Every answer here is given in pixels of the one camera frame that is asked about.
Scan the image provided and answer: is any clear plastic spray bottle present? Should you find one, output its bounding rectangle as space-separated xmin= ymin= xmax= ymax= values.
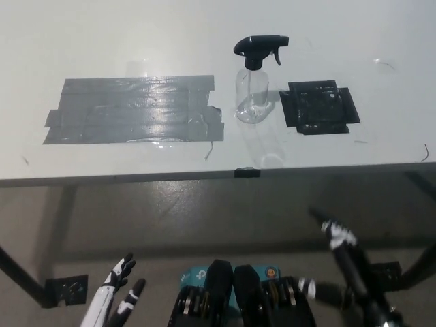
xmin=234 ymin=66 xmax=275 ymax=124

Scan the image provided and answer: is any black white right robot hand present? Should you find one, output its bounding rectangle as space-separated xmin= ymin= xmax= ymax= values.
xmin=298 ymin=206 xmax=382 ymax=307

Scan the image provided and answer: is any grey duct tape patch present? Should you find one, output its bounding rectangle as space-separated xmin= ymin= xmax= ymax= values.
xmin=41 ymin=74 xmax=225 ymax=146

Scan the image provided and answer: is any black tape square patch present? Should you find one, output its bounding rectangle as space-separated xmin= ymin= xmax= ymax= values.
xmin=279 ymin=80 xmax=361 ymax=136

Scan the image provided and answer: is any black right robot body block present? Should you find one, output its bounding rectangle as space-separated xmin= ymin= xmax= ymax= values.
xmin=233 ymin=264 xmax=309 ymax=327

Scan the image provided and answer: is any teal cardboard box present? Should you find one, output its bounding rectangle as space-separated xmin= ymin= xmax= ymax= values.
xmin=179 ymin=265 xmax=282 ymax=310

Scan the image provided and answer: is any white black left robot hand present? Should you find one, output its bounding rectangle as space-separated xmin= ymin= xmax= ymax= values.
xmin=79 ymin=252 xmax=147 ymax=327

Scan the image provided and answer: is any black trigger spray lid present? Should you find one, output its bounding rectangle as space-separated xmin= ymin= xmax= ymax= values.
xmin=233 ymin=35 xmax=290 ymax=71

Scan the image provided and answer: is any black robot body block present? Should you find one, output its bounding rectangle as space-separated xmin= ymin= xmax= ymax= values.
xmin=233 ymin=264 xmax=309 ymax=327
xmin=166 ymin=259 xmax=236 ymax=327

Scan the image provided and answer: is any black left robot body block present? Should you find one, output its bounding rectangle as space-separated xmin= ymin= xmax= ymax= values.
xmin=166 ymin=259 xmax=236 ymax=327

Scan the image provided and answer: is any black desk leg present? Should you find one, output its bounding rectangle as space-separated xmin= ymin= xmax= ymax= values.
xmin=400 ymin=238 xmax=436 ymax=292
xmin=0 ymin=244 xmax=52 ymax=308

